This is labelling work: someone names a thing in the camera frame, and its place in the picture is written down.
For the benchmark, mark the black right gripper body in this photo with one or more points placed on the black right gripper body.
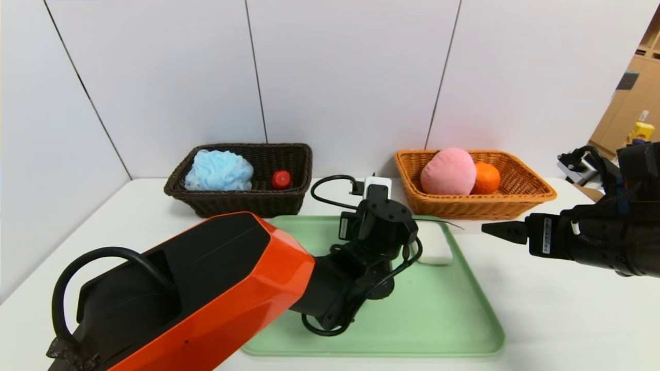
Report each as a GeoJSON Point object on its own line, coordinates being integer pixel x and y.
{"type": "Point", "coordinates": [545, 235]}

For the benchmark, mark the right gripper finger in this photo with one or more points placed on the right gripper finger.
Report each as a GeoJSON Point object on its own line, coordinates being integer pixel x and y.
{"type": "Point", "coordinates": [510, 232]}

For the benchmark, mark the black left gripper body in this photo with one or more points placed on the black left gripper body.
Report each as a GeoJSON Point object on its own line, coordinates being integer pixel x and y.
{"type": "Point", "coordinates": [345, 226]}

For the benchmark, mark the orange fruit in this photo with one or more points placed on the orange fruit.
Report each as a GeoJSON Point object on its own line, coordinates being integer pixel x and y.
{"type": "Point", "coordinates": [489, 179]}

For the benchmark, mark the small red tomato toy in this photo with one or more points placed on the small red tomato toy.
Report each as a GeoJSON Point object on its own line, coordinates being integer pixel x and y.
{"type": "Point", "coordinates": [282, 180]}

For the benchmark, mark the pink plush peach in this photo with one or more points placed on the pink plush peach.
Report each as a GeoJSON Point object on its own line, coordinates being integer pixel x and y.
{"type": "Point", "coordinates": [446, 172]}

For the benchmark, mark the light blue bath loofah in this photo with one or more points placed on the light blue bath loofah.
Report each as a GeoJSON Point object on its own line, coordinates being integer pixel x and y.
{"type": "Point", "coordinates": [219, 172]}

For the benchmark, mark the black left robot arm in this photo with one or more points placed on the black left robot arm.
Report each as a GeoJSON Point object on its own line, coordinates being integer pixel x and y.
{"type": "Point", "coordinates": [232, 268]}

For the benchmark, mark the orange wicker basket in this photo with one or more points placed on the orange wicker basket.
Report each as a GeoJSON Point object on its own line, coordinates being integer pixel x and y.
{"type": "Point", "coordinates": [474, 206]}

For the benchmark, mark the dark brown wicker basket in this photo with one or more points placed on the dark brown wicker basket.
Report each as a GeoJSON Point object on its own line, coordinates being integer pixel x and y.
{"type": "Point", "coordinates": [258, 203]}

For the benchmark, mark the white soap bar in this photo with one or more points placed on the white soap bar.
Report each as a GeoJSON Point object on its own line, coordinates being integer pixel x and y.
{"type": "Point", "coordinates": [438, 247]}

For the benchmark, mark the light green plastic tray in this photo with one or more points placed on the light green plastic tray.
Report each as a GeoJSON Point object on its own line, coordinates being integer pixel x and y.
{"type": "Point", "coordinates": [438, 319]}

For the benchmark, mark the yellow toy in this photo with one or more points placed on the yellow toy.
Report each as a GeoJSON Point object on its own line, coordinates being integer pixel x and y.
{"type": "Point", "coordinates": [642, 133]}

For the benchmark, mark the grey cabinet plate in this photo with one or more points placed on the grey cabinet plate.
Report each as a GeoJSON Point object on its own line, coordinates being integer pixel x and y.
{"type": "Point", "coordinates": [626, 82]}

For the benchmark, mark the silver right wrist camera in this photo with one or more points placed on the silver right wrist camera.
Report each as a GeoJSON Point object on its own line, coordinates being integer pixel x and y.
{"type": "Point", "coordinates": [580, 172]}

